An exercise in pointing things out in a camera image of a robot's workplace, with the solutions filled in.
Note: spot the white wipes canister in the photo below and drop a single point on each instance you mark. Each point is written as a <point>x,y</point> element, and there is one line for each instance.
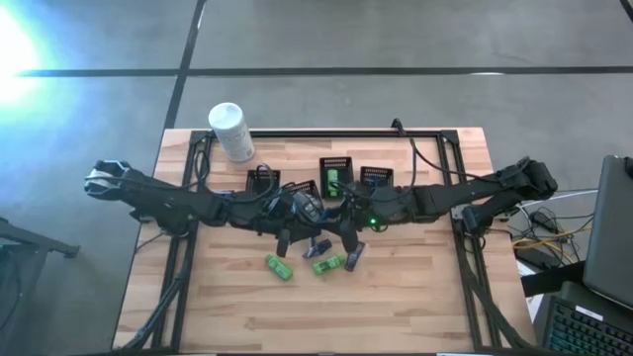
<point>231,131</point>

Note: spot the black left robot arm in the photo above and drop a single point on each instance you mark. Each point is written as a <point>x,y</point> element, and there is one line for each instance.
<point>163,198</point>

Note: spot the black power adapter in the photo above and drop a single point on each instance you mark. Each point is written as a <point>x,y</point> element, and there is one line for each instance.
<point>541,221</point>

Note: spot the black laptop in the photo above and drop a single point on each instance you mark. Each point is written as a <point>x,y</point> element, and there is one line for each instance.
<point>551,279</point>

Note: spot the black table frame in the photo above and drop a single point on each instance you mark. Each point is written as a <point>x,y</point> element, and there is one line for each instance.
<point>346,133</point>

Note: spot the grey laptop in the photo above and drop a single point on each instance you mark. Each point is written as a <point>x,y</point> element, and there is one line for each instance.
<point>610,232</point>

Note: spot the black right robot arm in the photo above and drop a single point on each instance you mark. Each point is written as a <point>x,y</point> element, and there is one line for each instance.
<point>460,193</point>

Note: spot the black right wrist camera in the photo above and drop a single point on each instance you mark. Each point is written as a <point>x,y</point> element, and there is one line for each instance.
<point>347,206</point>

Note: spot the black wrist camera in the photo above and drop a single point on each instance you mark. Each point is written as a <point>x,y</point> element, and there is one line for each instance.
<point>279,204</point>
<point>347,206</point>

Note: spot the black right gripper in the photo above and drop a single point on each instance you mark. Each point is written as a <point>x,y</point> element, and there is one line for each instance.
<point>378,207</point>

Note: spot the black slotted plastic basket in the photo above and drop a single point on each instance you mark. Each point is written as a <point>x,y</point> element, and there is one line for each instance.
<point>254,184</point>
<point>388,175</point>
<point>346,178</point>
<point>309,186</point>

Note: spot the blue toothpaste tube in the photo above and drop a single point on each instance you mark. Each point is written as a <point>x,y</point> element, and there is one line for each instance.
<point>354,256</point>

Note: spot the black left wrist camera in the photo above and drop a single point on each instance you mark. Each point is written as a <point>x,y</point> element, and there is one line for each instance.
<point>279,204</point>

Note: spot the black backlit keyboard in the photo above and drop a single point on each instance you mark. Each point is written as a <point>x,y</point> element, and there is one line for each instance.
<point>583,336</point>

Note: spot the green travel shampoo bottle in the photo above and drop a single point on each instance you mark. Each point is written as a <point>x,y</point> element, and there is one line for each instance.
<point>328,264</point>
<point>279,267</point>
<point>332,179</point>

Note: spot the grey metal stand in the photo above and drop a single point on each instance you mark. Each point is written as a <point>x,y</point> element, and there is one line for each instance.
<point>44,244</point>

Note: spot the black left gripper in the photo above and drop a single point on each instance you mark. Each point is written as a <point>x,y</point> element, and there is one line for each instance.
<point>272,220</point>

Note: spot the grey Dove body wash bottle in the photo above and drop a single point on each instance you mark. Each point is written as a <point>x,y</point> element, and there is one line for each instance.
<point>306,206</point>

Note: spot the black power brick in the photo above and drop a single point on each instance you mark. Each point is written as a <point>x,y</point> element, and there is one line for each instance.
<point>531,258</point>

